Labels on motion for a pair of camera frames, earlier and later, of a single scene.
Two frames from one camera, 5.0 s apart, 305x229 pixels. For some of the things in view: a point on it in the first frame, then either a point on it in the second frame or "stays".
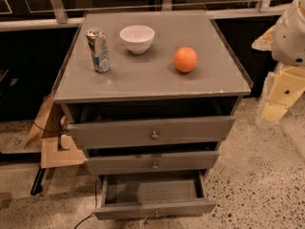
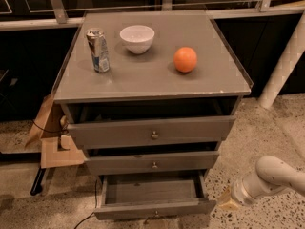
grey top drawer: x=151 y=132 stays
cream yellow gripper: x=290 y=39 to x=238 y=193
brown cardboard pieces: x=50 y=156 stays
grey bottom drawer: x=150 y=195 stays
